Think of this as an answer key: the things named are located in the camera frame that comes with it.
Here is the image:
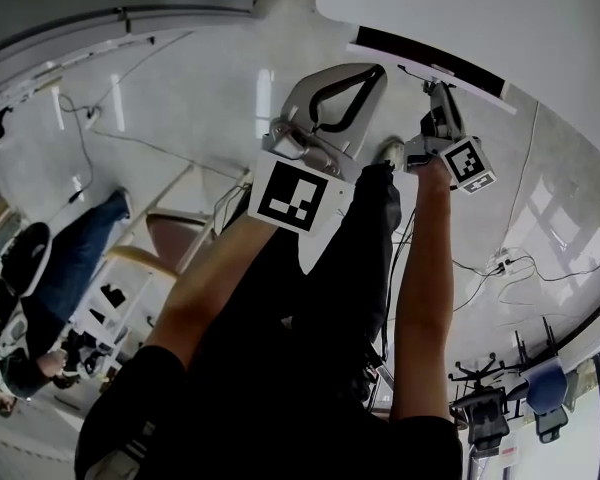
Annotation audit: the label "thin white cable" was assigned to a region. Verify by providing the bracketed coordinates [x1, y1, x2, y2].
[499, 99, 542, 255]

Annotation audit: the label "black chair star base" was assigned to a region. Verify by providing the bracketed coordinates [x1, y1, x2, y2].
[448, 351, 507, 385]

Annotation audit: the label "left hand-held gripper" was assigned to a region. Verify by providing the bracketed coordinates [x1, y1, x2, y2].
[247, 61, 390, 238]

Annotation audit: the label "thin black floor cable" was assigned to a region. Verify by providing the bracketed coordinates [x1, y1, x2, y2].
[56, 92, 97, 205]

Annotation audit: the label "white desk drawer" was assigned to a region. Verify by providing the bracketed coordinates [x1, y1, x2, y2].
[345, 24, 518, 116]

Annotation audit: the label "person's white shoe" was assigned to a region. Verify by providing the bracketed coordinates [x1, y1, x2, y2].
[373, 136, 407, 168]

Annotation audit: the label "white cable trunking rail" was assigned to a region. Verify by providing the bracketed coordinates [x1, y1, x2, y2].
[0, 34, 157, 115]

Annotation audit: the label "black power strip cables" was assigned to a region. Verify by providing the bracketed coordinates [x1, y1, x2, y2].
[448, 251, 600, 315]

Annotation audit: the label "black mesh office chair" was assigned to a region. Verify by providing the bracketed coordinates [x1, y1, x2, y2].
[451, 385, 512, 453]

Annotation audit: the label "white desk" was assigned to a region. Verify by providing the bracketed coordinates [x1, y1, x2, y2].
[314, 0, 600, 169]

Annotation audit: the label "black and white office chair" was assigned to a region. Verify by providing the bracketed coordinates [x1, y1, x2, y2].
[0, 221, 52, 298]

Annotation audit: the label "white metal table frame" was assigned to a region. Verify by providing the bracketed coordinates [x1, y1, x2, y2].
[129, 161, 255, 249]

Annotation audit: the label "person's left forearm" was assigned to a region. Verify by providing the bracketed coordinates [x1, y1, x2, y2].
[143, 215, 282, 372]

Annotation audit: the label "blue office chair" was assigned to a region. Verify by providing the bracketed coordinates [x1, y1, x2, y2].
[521, 358, 572, 445]

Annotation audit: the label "person's right forearm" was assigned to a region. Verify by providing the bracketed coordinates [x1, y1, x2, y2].
[388, 157, 456, 423]

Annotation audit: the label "white shelf unit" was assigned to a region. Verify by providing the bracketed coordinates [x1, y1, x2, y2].
[68, 252, 157, 367]

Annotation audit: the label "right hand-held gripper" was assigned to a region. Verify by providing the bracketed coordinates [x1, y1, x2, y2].
[403, 81, 498, 197]

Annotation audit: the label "tan wooden chair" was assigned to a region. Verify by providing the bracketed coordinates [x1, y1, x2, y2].
[104, 207, 217, 283]

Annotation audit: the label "person's black shirt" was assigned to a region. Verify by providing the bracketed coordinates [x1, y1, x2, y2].
[74, 345, 465, 480]

